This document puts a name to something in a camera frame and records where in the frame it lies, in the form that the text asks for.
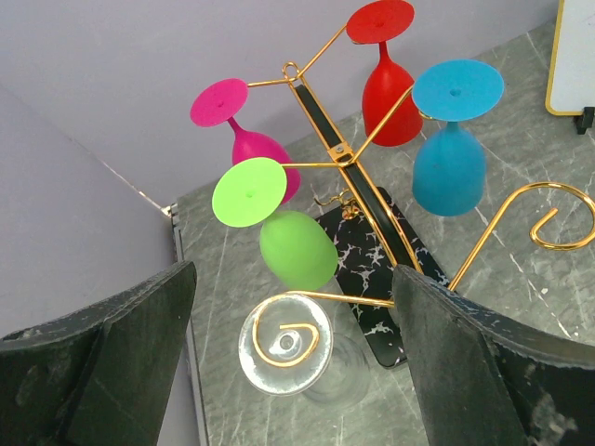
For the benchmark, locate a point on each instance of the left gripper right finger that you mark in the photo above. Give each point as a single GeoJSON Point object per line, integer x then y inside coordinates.
{"type": "Point", "coordinates": [482, 378]}

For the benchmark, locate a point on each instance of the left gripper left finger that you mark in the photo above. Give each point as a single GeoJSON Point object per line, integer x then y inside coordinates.
{"type": "Point", "coordinates": [101, 375]}

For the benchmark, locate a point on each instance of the clear glass cup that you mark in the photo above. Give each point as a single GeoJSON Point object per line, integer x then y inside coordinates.
{"type": "Point", "coordinates": [288, 346]}

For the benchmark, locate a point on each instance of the blue plastic wine glass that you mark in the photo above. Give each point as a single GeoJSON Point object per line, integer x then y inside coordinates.
{"type": "Point", "coordinates": [450, 167]}

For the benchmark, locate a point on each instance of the green plastic wine glass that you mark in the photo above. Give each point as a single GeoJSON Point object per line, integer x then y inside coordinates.
{"type": "Point", "coordinates": [293, 245]}

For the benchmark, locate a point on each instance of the pink plastic wine glass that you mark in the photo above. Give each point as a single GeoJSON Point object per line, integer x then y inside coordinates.
{"type": "Point", "coordinates": [218, 104]}

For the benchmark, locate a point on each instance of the red plastic wine glass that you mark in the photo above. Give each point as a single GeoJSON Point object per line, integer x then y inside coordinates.
{"type": "Point", "coordinates": [377, 23]}

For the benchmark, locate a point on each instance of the gold wine glass rack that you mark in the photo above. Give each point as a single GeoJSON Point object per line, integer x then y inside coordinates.
{"type": "Point", "coordinates": [363, 197]}

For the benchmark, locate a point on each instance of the gold framed whiteboard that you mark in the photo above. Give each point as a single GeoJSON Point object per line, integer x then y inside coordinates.
{"type": "Point", "coordinates": [570, 90]}

